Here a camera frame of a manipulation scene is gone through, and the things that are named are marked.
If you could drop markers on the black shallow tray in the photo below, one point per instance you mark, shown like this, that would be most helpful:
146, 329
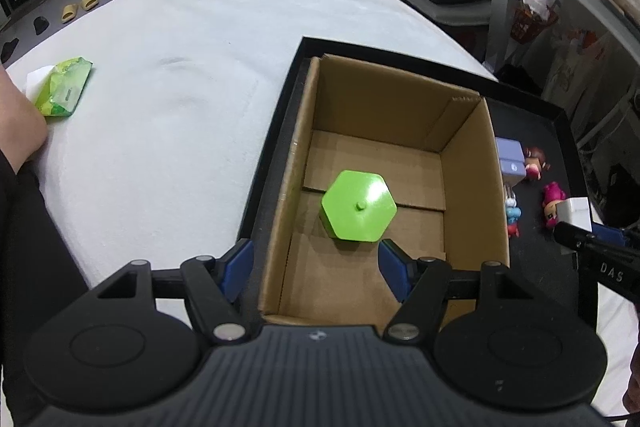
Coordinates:
545, 127

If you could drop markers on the black shoe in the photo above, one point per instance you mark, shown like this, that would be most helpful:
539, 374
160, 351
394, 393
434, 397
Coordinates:
40, 24

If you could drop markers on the person's leg in black legging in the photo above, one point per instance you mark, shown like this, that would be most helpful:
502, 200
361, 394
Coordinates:
35, 257

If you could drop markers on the purple and white charger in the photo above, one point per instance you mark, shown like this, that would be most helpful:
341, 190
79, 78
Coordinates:
511, 157

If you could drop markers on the white plug charger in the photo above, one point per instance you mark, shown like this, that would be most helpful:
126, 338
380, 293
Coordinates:
575, 212

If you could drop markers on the cardboard box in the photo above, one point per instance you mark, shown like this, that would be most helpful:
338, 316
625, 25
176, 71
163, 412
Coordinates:
465, 187

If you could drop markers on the beige tote bag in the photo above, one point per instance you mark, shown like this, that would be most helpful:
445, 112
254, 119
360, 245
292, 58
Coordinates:
575, 64

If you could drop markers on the pink doll figure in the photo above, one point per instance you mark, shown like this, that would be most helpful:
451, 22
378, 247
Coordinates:
552, 202

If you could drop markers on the green hexagonal container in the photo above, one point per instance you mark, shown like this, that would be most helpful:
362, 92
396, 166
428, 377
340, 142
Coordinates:
357, 212

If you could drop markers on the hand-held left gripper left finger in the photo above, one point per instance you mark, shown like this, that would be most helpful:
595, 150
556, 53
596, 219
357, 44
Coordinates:
239, 268

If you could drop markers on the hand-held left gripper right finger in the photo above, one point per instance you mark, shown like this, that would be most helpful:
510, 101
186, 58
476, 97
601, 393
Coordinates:
395, 268

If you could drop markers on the person's bare foot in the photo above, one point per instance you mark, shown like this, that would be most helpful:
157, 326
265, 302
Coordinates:
15, 117

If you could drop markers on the green tissue pack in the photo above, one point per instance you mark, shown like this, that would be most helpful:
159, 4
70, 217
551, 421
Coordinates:
62, 87

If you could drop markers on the small blue and white figure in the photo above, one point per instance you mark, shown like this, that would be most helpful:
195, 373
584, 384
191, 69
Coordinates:
511, 213

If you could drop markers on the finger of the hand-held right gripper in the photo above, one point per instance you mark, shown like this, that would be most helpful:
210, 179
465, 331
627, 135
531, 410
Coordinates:
607, 269
607, 235

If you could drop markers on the red basket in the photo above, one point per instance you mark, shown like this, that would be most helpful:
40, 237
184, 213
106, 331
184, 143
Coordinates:
530, 23

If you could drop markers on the brown-haired doll figure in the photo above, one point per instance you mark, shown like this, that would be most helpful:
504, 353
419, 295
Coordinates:
534, 163

